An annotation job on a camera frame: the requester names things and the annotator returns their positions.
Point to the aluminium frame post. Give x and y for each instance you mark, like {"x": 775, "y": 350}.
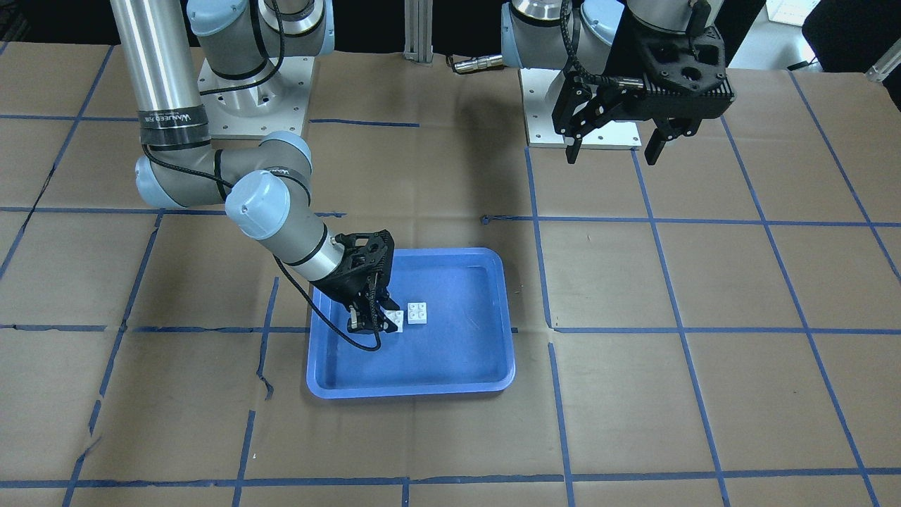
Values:
{"x": 417, "y": 31}

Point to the brown paper table cover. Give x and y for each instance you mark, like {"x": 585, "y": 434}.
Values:
{"x": 721, "y": 328}

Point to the white block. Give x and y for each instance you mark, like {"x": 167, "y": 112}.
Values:
{"x": 396, "y": 317}
{"x": 417, "y": 313}

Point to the blue plastic tray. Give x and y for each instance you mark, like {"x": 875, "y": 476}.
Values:
{"x": 466, "y": 347}

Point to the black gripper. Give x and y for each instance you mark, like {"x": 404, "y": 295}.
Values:
{"x": 343, "y": 283}
{"x": 619, "y": 65}

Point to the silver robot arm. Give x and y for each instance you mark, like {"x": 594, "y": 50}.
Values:
{"x": 188, "y": 60}
{"x": 531, "y": 32}

